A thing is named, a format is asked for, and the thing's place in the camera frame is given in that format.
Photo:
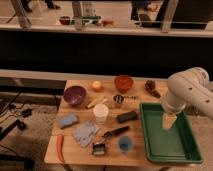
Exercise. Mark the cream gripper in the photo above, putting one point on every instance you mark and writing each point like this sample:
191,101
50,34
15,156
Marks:
168,120

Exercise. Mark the light blue towel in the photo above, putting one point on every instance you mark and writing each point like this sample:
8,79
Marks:
85,133

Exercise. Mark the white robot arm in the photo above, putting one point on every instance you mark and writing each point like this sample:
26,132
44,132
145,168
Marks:
186,87

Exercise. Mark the blue plastic cup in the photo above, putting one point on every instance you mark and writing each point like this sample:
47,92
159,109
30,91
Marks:
125,144

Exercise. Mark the metal measuring cup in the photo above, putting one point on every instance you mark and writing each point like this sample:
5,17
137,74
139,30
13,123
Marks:
119,99

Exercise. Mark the white plastic cup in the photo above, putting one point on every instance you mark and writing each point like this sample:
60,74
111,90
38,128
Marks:
101,112

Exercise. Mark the green plastic tray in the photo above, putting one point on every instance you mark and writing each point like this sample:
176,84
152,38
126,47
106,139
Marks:
176,145

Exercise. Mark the brown pine cone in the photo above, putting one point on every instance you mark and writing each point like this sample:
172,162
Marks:
150,87

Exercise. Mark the black rectangular block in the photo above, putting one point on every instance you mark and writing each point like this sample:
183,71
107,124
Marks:
124,117

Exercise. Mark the orange bowl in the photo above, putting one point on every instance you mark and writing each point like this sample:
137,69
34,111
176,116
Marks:
123,83

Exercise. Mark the wooden table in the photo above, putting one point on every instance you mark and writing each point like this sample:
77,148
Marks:
74,154

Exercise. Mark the yellow banana piece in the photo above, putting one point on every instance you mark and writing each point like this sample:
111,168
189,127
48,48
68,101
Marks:
96,101

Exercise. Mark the yellow round fruit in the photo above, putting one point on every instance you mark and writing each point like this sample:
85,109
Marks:
97,86

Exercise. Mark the purple bowl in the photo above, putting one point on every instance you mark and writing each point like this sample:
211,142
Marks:
75,95

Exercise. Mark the blue sponge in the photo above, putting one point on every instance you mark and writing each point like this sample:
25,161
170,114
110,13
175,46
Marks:
68,120

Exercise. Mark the red chili pepper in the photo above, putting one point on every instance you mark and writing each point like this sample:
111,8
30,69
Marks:
59,144

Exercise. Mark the orange background object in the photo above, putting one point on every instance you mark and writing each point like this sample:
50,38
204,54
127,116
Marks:
107,22

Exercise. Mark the green background object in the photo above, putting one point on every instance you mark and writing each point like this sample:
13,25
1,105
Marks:
90,20

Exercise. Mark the dark red background bowl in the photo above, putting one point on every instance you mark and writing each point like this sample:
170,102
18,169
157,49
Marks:
64,20

